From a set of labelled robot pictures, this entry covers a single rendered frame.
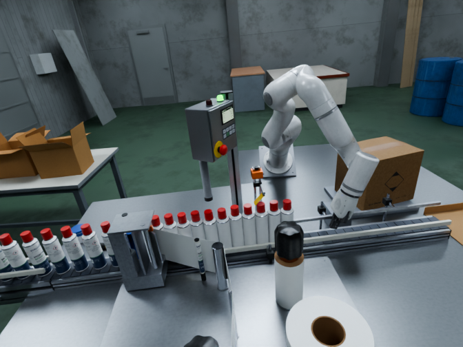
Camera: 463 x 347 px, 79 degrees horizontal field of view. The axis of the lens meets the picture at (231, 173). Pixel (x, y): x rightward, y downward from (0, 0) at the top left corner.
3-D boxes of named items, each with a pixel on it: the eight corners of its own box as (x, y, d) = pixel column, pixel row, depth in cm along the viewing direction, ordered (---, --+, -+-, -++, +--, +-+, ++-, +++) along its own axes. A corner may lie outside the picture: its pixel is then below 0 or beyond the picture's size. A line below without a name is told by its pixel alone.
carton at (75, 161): (26, 186, 218) (5, 140, 202) (58, 160, 264) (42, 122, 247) (80, 180, 219) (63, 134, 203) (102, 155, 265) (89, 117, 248)
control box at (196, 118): (192, 160, 103) (183, 109, 95) (217, 144, 116) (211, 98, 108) (215, 163, 98) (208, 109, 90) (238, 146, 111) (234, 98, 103)
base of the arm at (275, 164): (266, 176, 182) (266, 164, 165) (260, 151, 190) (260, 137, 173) (295, 171, 181) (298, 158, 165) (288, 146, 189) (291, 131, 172)
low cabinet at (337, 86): (322, 91, 814) (324, 65, 781) (346, 107, 632) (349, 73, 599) (266, 96, 824) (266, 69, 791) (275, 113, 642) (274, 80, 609)
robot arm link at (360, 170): (342, 177, 114) (343, 185, 106) (355, 147, 109) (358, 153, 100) (362, 184, 112) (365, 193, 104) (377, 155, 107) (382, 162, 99)
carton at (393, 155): (363, 212, 137) (370, 162, 125) (333, 190, 158) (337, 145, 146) (413, 199, 143) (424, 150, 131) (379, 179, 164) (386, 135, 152)
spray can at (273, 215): (269, 246, 116) (267, 205, 107) (268, 239, 121) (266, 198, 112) (282, 246, 116) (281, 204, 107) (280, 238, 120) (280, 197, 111)
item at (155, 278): (126, 291, 102) (105, 235, 90) (134, 265, 113) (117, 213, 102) (164, 286, 102) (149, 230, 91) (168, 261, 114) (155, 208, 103)
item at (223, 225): (220, 255, 114) (215, 214, 105) (220, 247, 119) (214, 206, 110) (233, 253, 115) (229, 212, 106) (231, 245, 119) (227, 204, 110)
